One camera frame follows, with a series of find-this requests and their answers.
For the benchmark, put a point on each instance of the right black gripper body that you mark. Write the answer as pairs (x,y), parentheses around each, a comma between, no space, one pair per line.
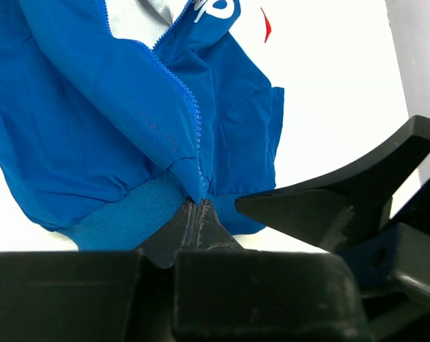
(393,273)

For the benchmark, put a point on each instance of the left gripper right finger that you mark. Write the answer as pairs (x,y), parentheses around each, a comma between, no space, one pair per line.
(226,293)

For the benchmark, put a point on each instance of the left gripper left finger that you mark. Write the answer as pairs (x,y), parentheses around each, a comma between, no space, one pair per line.
(93,296)

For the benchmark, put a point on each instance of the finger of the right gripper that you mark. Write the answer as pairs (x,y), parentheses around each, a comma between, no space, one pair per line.
(347,206)

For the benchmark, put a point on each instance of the blue white red jacket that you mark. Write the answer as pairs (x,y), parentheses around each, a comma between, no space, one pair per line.
(116,114)

